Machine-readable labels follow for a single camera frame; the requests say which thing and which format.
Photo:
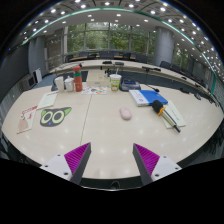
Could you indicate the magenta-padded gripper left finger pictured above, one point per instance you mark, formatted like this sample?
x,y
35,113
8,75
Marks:
x,y
56,165

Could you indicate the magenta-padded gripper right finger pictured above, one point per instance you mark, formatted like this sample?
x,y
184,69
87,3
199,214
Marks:
x,y
165,166

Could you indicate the pink computer mouse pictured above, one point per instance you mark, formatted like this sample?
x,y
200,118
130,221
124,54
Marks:
x,y
125,113

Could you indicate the cat-face mouse pad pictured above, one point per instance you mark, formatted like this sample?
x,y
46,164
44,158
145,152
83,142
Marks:
x,y
53,117

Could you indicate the red and white booklet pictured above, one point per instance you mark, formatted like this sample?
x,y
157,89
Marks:
x,y
27,120

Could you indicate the white printed document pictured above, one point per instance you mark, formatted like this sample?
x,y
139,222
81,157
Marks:
x,y
47,100

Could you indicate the blue and white book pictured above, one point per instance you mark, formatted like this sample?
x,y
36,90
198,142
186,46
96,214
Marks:
x,y
150,97

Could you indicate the dark conference microphone unit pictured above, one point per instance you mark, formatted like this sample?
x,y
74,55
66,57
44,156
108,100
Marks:
x,y
129,85
53,86

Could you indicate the white lidded mug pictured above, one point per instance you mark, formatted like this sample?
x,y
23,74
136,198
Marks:
x,y
69,85

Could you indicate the colourful sticker sheet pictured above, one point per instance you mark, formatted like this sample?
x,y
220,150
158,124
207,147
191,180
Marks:
x,y
94,90

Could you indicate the red thermos bottle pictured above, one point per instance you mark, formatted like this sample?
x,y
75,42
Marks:
x,y
78,80

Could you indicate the white standing board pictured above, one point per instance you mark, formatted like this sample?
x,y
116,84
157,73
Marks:
x,y
38,75

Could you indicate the beige cardboard box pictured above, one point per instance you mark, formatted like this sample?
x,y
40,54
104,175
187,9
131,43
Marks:
x,y
97,80

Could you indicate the paper drink cup with straw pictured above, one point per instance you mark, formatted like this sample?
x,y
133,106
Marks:
x,y
115,83

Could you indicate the dark office chairs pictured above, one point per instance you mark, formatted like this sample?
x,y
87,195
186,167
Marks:
x,y
165,64

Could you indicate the long curved conference desk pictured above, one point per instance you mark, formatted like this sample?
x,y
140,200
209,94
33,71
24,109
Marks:
x,y
133,65

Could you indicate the ceiling lights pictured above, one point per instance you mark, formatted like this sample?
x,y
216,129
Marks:
x,y
118,15

